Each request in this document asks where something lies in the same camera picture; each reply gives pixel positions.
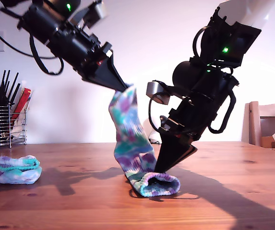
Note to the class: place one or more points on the wooden chair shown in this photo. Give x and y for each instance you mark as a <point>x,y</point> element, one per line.
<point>253,123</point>

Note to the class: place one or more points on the black chopstick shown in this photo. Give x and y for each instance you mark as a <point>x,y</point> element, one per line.
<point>6,81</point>
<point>13,88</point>
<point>15,93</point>
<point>2,81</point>

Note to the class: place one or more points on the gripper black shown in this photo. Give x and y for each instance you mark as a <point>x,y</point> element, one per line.
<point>192,119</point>
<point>79,50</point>

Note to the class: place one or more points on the red and yellow paper packet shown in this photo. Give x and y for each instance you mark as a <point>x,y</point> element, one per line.
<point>23,99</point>

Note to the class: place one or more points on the white round security camera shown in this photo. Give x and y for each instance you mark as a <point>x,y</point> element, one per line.
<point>154,137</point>

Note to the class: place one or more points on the brown cardboard box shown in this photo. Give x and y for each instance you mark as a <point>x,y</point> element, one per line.
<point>268,141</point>

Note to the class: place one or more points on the tie-dye Hugging Face sock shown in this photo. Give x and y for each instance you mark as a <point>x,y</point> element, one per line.
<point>130,134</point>
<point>17,176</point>

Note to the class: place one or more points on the white paper packet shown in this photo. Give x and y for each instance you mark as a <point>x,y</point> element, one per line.
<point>19,128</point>

